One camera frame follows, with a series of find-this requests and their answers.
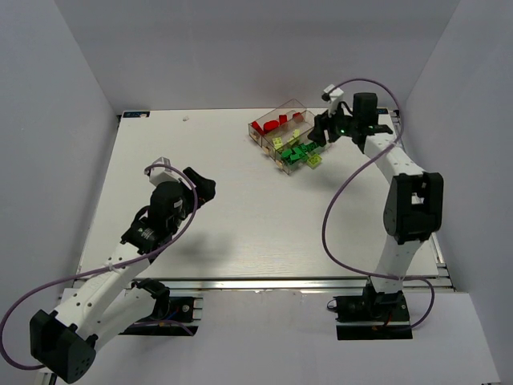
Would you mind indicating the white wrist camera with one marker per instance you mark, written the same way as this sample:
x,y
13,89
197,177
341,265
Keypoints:
x,y
333,96
159,173

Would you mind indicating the red flower toy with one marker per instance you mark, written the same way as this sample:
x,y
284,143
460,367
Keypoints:
x,y
271,125

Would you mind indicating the green stepped lego brick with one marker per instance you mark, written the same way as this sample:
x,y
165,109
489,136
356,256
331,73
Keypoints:
x,y
298,152

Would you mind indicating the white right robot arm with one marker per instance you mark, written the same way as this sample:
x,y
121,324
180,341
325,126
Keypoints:
x,y
413,208

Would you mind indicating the clear three-compartment organizer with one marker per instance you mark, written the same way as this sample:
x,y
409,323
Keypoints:
x,y
285,132

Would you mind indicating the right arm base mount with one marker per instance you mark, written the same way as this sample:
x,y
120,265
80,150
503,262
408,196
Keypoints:
x,y
357,320

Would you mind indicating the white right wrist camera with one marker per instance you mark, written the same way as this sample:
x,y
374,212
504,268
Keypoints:
x,y
333,96

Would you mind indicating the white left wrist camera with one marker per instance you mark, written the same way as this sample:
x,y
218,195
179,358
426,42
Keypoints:
x,y
159,173

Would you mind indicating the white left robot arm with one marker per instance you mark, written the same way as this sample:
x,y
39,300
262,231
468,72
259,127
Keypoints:
x,y
67,339

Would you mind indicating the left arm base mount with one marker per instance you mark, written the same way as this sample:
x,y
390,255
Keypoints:
x,y
181,317

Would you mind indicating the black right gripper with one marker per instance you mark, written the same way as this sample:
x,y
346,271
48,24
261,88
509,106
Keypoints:
x,y
329,126

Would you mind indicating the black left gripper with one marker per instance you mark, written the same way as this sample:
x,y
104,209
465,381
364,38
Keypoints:
x,y
196,187

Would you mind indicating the red lego brick stack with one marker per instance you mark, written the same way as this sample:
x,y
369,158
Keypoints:
x,y
255,126

